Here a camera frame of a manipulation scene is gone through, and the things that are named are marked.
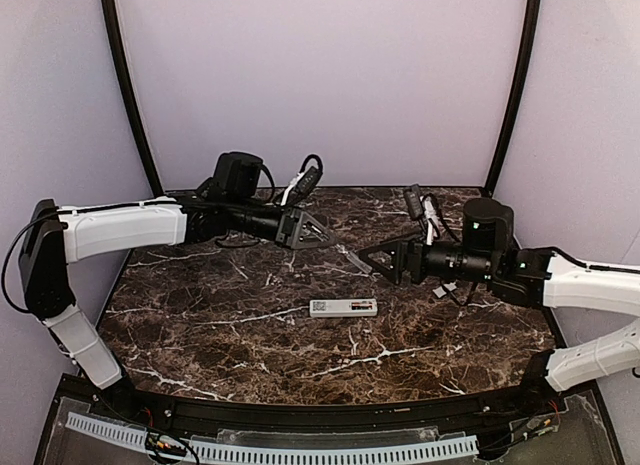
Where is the white battery cover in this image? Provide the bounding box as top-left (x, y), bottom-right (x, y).
top-left (433, 283), bottom-right (457, 298)

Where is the white remote control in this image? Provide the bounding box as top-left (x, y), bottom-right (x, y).
top-left (309, 299), bottom-right (378, 318)

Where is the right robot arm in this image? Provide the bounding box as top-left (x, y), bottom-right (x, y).
top-left (358, 197), bottom-right (639, 394)

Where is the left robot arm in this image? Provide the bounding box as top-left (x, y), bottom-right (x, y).
top-left (9, 152), bottom-right (336, 390)

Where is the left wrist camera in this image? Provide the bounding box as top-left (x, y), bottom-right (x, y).
top-left (294, 154), bottom-right (324, 195)

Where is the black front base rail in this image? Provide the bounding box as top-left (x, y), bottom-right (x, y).
top-left (54, 374), bottom-right (593, 440)

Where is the black right corner post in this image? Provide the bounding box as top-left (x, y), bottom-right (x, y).
top-left (484, 0), bottom-right (542, 196)

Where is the black corner post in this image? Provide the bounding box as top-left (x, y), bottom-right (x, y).
top-left (484, 0), bottom-right (542, 196)
top-left (100, 0), bottom-right (164, 197)

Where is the white right cable duct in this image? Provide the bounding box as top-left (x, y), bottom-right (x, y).
top-left (191, 436), bottom-right (479, 465)

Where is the white cable duct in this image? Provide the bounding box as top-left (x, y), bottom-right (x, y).
top-left (191, 436), bottom-right (479, 465)
top-left (65, 412), bottom-right (147, 453)

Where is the white left cable duct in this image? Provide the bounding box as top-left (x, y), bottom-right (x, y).
top-left (65, 412), bottom-right (147, 453)

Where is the black left corner post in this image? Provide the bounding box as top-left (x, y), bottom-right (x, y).
top-left (100, 0), bottom-right (164, 197)

